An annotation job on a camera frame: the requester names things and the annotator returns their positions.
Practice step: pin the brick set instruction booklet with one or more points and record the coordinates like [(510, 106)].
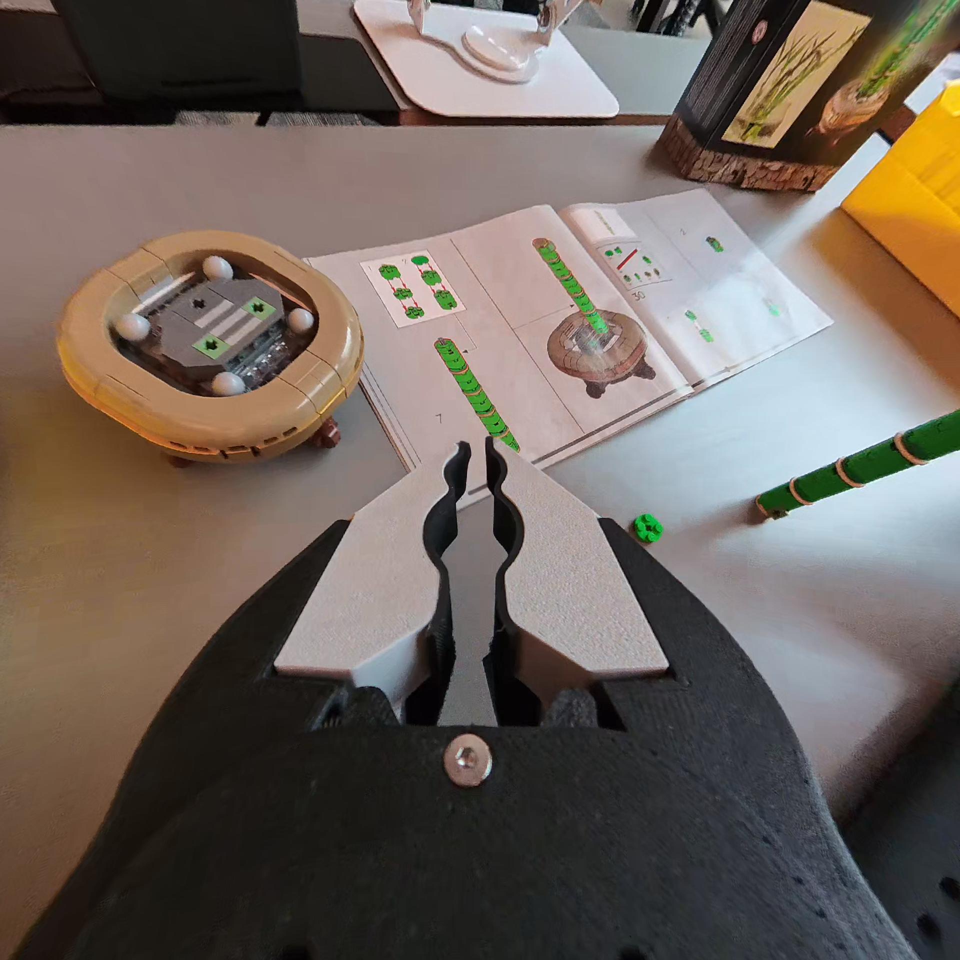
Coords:
[(495, 315)]

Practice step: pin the white metal stand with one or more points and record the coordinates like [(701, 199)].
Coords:
[(450, 82)]

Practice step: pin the tan brick pot model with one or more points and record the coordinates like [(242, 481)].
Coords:
[(97, 352)]

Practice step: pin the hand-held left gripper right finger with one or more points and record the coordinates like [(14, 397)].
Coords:
[(577, 600)]

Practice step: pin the black perforated fabric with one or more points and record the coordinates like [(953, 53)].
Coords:
[(922, 862)]

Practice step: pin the green brick bamboo stalk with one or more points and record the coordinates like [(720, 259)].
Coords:
[(862, 466)]

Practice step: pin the black bamboo set box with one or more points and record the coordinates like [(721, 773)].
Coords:
[(720, 75)]

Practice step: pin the green round brick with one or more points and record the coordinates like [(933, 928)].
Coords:
[(648, 529)]

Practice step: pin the yellow parts bin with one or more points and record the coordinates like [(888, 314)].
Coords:
[(915, 225)]

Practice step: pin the dark grey chair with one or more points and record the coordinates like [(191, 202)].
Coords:
[(187, 45)]

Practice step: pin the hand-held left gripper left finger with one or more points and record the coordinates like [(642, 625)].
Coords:
[(360, 600)]

